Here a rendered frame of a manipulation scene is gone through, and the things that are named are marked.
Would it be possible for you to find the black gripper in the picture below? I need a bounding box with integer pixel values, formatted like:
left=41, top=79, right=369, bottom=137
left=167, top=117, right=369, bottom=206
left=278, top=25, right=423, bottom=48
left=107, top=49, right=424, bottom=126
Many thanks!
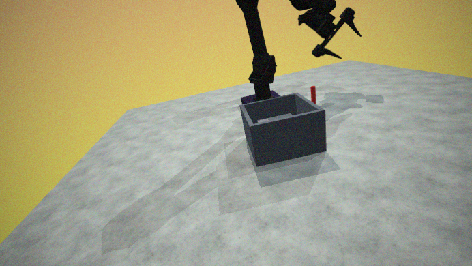
left=312, top=7, right=361, bottom=59

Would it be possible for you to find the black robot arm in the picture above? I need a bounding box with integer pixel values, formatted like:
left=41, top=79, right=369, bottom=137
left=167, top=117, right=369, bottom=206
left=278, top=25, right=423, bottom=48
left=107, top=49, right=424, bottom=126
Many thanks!
left=236, top=0, right=336, bottom=101

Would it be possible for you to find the red peg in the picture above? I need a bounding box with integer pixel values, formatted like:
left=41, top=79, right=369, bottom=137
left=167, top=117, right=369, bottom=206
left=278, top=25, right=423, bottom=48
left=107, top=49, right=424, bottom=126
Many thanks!
left=311, top=86, right=316, bottom=104

